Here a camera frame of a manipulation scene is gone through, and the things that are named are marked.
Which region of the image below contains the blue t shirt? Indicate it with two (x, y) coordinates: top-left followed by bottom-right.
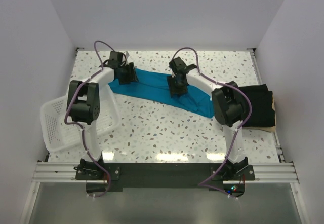
(109, 69), (214, 118)

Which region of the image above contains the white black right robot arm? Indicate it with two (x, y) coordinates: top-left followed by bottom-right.
(167, 57), (252, 186)

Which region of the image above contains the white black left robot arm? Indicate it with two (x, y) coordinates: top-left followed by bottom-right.
(64, 51), (138, 181)

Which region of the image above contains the black folded t shirt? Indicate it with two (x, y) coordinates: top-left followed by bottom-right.
(239, 84), (270, 128)

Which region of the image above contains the white plastic basket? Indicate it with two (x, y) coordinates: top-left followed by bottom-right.
(40, 85), (121, 152)

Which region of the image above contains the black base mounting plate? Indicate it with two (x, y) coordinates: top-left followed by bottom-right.
(74, 161), (255, 194)

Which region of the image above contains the aluminium extrusion rail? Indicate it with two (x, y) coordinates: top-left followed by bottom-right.
(32, 162), (78, 183)

